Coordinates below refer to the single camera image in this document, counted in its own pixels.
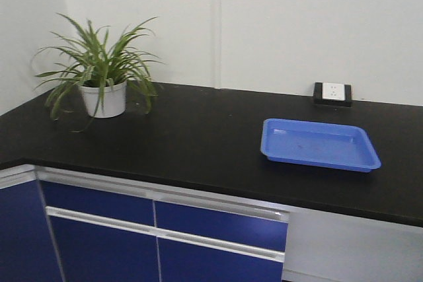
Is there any blue plastic tray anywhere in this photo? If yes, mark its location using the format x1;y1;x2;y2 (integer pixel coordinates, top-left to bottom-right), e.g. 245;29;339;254
260;118;381;172

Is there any blue cabinet with drawers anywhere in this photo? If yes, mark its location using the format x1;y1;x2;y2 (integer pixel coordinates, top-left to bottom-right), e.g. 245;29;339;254
1;165;289;281

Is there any white plant pot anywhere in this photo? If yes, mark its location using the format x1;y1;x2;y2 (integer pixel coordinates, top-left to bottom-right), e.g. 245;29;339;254
79;82;127;118

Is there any green spider plant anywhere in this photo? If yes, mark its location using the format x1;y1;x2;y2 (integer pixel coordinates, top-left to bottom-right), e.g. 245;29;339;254
35;15;160;121

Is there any white socket on black base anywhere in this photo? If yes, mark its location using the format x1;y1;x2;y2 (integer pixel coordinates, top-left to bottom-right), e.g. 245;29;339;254
313;82;352;107

